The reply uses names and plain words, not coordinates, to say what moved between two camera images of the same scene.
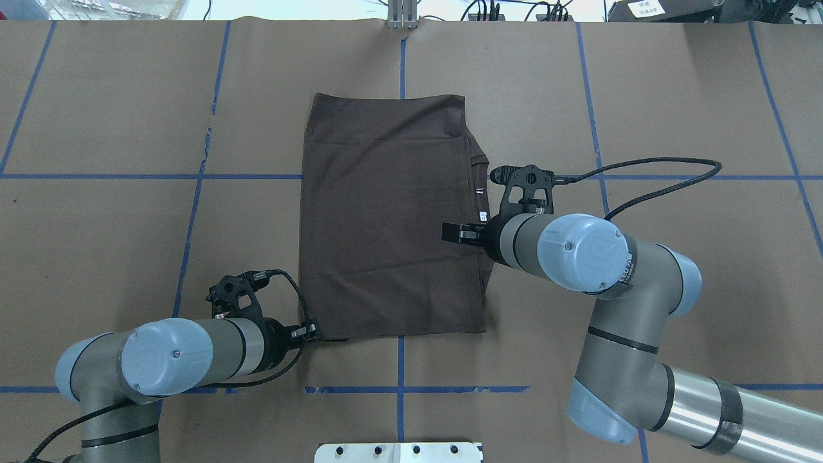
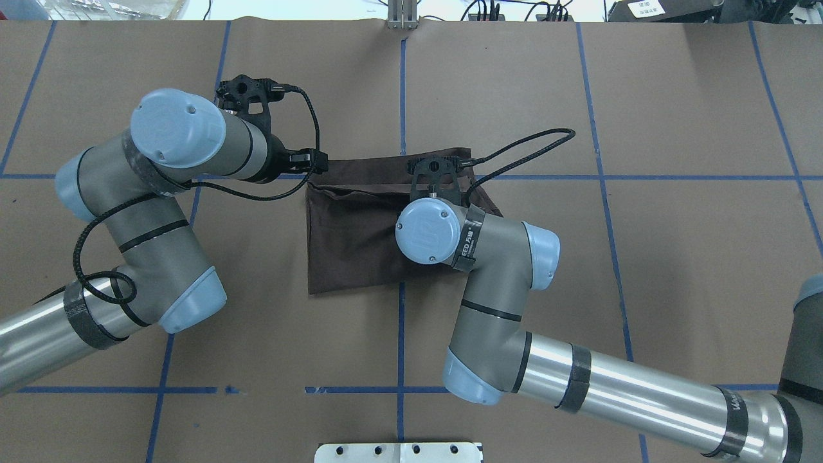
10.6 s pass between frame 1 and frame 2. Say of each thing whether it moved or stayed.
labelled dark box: stayed
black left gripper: moved
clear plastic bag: stayed
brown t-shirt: moved
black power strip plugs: stayed
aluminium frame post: stayed
